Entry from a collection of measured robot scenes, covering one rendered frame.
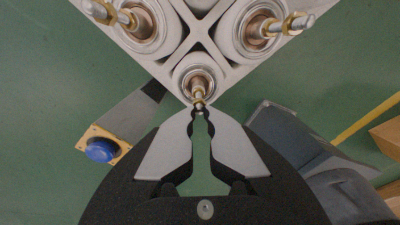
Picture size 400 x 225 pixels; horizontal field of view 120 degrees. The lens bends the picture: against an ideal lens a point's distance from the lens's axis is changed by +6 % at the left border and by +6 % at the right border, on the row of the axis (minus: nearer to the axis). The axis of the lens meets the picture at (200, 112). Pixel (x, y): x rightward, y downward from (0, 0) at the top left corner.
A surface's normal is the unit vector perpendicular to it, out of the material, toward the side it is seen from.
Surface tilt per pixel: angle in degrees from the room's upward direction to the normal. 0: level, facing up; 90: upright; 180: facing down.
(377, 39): 0
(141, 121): 90
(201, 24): 0
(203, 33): 0
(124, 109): 90
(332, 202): 73
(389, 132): 90
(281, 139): 90
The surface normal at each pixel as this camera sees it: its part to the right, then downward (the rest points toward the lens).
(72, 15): 0.03, 0.52
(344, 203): -0.64, -0.43
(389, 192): -0.93, -0.31
